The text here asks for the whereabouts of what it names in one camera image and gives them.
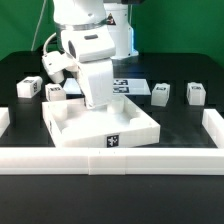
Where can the white marker base plate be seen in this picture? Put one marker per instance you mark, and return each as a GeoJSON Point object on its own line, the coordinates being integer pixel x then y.
{"type": "Point", "coordinates": [125, 86]}

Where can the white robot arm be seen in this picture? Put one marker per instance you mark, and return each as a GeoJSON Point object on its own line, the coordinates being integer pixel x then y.
{"type": "Point", "coordinates": [86, 49]}

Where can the white obstacle fence wall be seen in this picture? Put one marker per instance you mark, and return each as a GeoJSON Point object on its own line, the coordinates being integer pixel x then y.
{"type": "Point", "coordinates": [116, 161]}

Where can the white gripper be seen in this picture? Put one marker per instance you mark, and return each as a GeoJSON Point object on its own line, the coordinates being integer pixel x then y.
{"type": "Point", "coordinates": [96, 82]}

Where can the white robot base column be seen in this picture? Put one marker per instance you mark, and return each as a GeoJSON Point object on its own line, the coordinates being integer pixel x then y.
{"type": "Point", "coordinates": [120, 29]}

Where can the white square tabletop panel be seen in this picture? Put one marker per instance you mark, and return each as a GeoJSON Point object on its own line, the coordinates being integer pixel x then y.
{"type": "Point", "coordinates": [119, 124]}

